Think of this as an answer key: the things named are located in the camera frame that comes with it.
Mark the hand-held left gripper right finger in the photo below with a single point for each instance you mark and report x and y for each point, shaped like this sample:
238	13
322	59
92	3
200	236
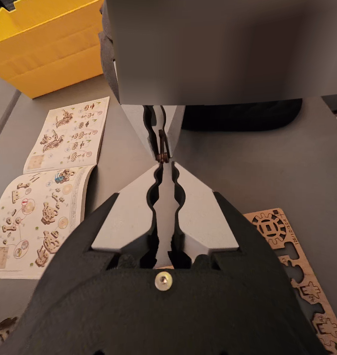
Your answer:
204	222

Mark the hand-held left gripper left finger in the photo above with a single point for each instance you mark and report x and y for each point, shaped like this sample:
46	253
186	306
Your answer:
126	219

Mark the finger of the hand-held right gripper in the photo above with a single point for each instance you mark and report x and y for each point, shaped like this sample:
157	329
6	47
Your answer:
135	119
175	122

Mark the small wooden lever part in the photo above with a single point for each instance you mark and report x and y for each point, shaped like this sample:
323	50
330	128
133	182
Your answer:
161	141

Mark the small wooden gear part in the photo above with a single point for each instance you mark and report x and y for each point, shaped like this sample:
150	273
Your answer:
161	159

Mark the laser-cut wooden parts sheet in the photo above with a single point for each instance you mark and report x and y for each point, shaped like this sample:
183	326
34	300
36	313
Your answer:
292	222

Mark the yellow plastic bin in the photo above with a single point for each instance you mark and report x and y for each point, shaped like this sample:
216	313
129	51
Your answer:
46	50

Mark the black quilted cushion pad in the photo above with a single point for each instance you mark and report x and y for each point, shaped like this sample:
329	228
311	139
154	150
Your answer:
240	116

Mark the open instruction booklet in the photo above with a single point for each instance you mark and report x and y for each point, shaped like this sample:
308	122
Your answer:
32	222

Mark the dark wooden gear piece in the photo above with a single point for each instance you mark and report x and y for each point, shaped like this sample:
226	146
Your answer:
6	324

